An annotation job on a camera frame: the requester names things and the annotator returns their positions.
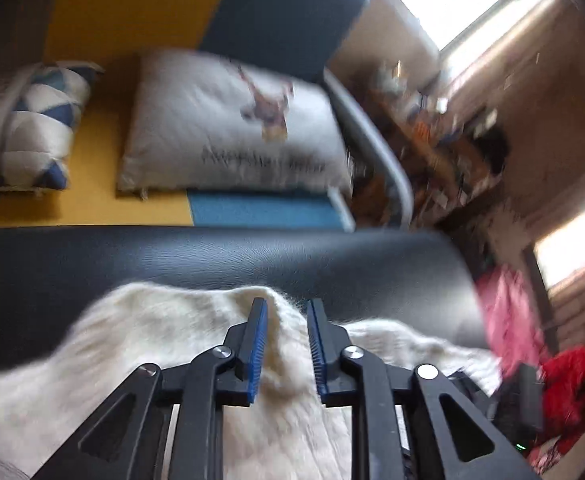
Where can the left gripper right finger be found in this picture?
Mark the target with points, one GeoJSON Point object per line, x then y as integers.
{"type": "Point", "coordinates": [347, 376]}

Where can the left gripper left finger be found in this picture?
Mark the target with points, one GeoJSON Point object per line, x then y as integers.
{"type": "Point", "coordinates": [225, 375]}

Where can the person in red jacket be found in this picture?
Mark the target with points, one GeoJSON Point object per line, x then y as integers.
{"type": "Point", "coordinates": [563, 378]}

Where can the pink blanket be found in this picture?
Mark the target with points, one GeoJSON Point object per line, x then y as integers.
{"type": "Point", "coordinates": [512, 327]}

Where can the wooden side desk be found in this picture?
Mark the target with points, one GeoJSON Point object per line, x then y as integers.
{"type": "Point", "coordinates": [450, 164]}

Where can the deer print pillow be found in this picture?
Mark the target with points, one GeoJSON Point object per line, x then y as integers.
{"type": "Point", "coordinates": [211, 123]}

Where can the blue triangle pattern pillow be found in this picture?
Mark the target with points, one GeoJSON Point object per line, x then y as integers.
{"type": "Point", "coordinates": [41, 106]}

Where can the grey yellow blue sofa chair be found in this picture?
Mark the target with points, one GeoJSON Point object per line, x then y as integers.
{"type": "Point", "coordinates": [294, 38]}

